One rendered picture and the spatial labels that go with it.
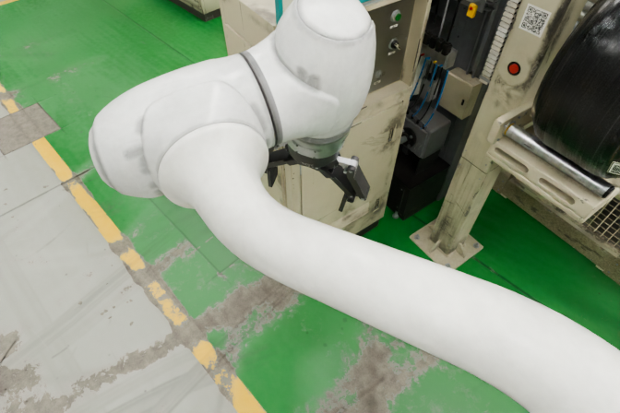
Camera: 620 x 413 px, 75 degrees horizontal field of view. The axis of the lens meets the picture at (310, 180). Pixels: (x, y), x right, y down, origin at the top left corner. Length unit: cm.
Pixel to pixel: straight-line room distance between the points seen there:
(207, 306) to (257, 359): 35
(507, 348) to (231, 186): 22
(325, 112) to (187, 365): 164
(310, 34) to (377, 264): 20
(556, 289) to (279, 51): 207
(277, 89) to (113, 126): 15
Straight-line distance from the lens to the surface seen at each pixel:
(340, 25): 38
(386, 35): 143
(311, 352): 189
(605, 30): 118
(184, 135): 35
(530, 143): 146
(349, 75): 39
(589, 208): 144
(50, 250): 249
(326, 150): 51
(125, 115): 39
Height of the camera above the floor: 178
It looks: 48 degrees down
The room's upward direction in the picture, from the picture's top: straight up
